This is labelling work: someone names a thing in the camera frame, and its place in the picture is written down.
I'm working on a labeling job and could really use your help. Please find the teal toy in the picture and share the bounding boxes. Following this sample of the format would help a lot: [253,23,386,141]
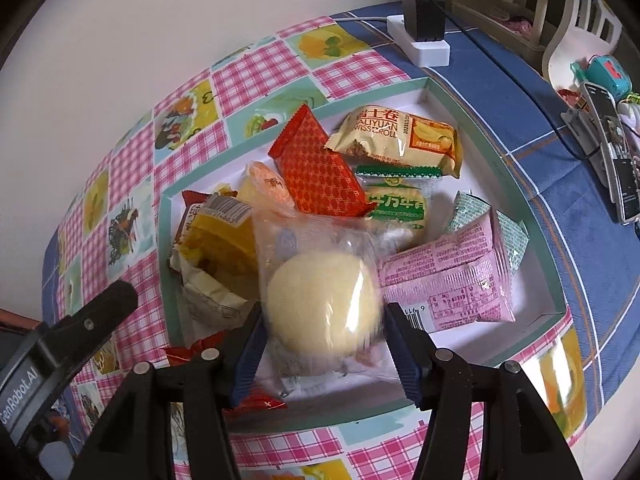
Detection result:
[572,55,633,98]

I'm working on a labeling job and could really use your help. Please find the beige roll cake packet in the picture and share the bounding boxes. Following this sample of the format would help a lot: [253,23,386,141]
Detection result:
[326,105,463,178]

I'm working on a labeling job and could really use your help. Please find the smartphone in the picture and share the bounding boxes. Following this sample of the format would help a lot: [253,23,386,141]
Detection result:
[582,80,640,226]

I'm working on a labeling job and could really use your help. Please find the teal shallow cardboard box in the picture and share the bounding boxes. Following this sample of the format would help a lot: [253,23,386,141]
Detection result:
[159,77,571,433]

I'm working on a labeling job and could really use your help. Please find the orange-red patterned snack packet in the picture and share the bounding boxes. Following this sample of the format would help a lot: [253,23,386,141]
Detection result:
[267,102,378,218]

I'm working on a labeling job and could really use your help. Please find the black charging cable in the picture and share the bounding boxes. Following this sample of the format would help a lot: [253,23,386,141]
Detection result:
[442,10,601,161]

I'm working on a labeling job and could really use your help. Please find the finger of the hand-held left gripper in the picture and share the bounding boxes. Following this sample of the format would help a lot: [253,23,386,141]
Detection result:
[47,280,139,361]

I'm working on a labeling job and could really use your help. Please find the yellow jelly packet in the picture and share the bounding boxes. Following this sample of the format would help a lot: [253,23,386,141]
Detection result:
[175,192,261,281]

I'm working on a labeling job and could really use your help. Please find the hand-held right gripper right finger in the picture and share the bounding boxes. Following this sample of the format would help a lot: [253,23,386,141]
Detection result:
[382,302,583,480]

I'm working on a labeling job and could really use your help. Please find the beige snack packet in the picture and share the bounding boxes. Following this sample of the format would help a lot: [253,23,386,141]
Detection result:
[167,252,258,331]

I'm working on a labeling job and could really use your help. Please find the pink snack packet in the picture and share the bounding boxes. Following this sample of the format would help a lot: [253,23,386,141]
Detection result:
[375,207,517,333]

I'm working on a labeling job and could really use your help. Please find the white plastic rack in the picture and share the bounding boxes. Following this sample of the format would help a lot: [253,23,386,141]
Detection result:
[450,0,626,91]

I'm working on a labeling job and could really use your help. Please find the small yellow jelly cup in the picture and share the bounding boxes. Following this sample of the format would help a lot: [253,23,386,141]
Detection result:
[239,160,298,213]

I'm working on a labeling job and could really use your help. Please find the white power strip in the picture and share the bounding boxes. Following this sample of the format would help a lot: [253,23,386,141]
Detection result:
[386,14,451,68]

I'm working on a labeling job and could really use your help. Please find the pink hair ties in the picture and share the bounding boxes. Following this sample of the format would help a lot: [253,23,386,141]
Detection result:
[500,12,533,33]

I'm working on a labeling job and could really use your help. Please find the clear packet with yellow cake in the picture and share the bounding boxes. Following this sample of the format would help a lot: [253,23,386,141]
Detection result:
[250,210,388,393]

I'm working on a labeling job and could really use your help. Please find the green-trimmed bun packet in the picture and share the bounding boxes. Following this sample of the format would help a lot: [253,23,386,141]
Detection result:
[354,164,443,246]

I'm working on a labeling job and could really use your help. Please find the grey phone stand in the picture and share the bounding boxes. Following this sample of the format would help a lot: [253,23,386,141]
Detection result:
[559,105,621,181]

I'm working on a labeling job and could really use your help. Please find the green and white round toy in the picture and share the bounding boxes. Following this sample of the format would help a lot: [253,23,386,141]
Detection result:
[617,95,640,131]

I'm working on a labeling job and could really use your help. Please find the brown snack packet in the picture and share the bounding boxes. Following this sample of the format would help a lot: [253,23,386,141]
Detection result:
[172,190,211,256]

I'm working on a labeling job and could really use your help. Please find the red snack packet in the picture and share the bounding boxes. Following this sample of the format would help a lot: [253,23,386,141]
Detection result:
[164,331,290,413]

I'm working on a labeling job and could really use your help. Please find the blue striped cloth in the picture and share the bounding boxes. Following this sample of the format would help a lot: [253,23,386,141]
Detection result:
[40,2,640,426]

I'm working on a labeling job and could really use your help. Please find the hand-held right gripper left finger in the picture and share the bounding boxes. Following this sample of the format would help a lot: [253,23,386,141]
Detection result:
[87,305,271,480]

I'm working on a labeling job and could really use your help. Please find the black charger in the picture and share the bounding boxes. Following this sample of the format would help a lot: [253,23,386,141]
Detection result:
[401,0,447,43]

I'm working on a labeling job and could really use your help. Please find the light green snack packet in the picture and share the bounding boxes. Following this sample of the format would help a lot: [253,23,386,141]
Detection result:
[442,190,530,273]

